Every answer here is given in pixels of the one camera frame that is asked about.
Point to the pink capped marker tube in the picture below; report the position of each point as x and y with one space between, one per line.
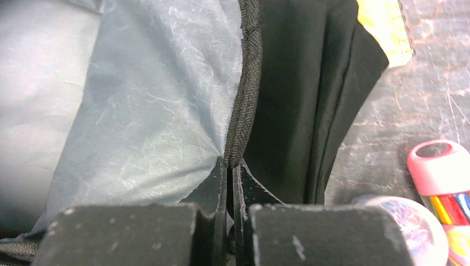
440 172

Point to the black student backpack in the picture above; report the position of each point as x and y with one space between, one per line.
112 112

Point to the clear round glitter jar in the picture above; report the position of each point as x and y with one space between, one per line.
423 233

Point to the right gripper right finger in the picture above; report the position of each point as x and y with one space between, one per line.
247 191

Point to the yellow book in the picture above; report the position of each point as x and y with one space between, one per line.
383 19

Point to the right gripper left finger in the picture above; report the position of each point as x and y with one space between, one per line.
210 233

